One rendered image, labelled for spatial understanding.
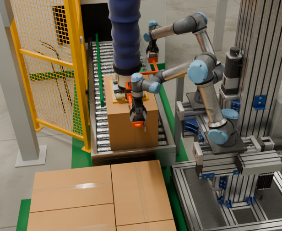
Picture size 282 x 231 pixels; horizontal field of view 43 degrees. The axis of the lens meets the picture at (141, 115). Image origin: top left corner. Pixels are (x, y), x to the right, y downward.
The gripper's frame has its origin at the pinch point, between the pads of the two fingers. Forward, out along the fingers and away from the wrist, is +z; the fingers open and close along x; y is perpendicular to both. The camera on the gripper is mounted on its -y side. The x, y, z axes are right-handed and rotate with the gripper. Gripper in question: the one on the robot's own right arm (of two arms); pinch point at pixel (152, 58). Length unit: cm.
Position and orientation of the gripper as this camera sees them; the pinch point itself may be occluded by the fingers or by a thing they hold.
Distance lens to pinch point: 329.5
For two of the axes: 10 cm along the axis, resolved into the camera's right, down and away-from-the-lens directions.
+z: 0.2, 8.0, 5.9
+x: 9.9, -1.0, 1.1
